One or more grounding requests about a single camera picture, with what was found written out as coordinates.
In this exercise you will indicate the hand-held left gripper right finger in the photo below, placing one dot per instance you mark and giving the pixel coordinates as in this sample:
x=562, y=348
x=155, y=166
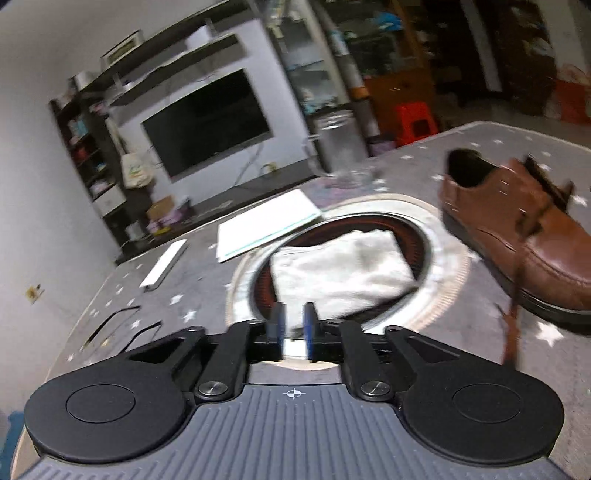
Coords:
x=309, y=327

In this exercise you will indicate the red paper bag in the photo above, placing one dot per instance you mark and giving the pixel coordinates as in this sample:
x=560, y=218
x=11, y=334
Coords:
x=572, y=94

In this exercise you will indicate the grey folded towel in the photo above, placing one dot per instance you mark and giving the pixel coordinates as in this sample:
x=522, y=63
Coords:
x=341, y=272

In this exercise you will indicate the red plastic stool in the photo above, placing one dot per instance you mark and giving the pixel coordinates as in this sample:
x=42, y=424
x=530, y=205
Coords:
x=415, y=122

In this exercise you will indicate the cream tote bag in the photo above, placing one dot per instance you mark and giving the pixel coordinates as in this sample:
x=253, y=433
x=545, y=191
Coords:
x=135, y=170

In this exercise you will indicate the grey star-printed tablecloth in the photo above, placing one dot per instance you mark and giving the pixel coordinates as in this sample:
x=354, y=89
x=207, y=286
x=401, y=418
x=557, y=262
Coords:
x=554, y=360

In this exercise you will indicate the framed picture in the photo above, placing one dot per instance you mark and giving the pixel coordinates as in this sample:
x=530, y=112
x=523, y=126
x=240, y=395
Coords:
x=121, y=48

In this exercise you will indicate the wooden glass-door cabinet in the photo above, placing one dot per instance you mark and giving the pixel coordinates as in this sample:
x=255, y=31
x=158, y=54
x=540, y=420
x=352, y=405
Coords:
x=369, y=50

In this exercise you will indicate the clear glass mug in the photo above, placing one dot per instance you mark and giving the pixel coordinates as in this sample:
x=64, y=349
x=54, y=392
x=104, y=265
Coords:
x=339, y=138

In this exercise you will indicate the brown cardboard box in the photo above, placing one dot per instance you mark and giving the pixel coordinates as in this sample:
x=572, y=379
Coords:
x=160, y=210

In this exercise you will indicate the round built-in induction cooktop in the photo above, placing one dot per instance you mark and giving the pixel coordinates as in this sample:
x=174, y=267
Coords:
x=445, y=277

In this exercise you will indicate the lined paper notepad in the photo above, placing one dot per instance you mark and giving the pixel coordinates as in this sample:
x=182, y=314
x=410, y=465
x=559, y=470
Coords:
x=265, y=226

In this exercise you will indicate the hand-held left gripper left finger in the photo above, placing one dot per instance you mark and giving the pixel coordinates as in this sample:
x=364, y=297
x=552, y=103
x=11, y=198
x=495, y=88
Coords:
x=278, y=325

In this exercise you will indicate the dark open shelf unit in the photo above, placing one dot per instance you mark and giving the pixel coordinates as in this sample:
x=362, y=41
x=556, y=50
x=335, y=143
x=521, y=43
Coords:
x=94, y=152

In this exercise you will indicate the brown leather shoe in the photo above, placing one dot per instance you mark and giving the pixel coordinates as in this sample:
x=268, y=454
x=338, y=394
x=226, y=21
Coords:
x=549, y=258

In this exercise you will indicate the black eyeglasses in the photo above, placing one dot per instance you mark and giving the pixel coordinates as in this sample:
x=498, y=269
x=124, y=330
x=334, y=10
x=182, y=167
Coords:
x=115, y=318

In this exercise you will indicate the white bar-shaped device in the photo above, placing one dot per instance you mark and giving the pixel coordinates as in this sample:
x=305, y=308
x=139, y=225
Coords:
x=164, y=265

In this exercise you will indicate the dark wall shelf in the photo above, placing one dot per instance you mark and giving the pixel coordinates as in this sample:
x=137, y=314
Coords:
x=194, y=50

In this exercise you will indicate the black flat-screen television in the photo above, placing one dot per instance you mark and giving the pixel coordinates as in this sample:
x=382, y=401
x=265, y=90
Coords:
x=205, y=124

